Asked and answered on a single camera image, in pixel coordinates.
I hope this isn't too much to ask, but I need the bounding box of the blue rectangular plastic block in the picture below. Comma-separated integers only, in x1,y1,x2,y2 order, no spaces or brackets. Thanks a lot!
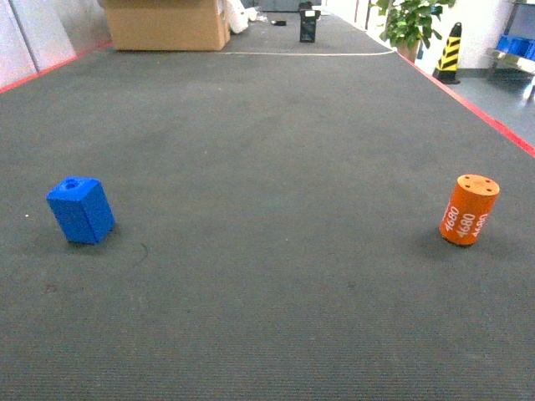
46,176,115,244

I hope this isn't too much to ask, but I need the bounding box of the orange cylinder cap 4680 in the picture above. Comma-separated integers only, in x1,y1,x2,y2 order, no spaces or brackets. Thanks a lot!
439,174,500,246

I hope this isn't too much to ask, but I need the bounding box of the steel roller shelf rack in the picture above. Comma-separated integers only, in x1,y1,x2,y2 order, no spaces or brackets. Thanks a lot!
487,1,534,104

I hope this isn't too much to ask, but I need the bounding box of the black upright device box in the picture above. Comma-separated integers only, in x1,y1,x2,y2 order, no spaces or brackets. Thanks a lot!
298,1,321,43

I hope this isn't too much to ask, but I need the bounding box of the large cardboard box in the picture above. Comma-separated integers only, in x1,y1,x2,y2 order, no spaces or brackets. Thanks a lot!
104,0,230,51

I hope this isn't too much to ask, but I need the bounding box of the yellow black striped cone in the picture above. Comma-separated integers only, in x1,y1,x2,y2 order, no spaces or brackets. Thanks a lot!
432,22,462,84

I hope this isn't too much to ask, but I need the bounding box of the green potted plant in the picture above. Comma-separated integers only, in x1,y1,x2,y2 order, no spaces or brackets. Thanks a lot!
369,0,456,63

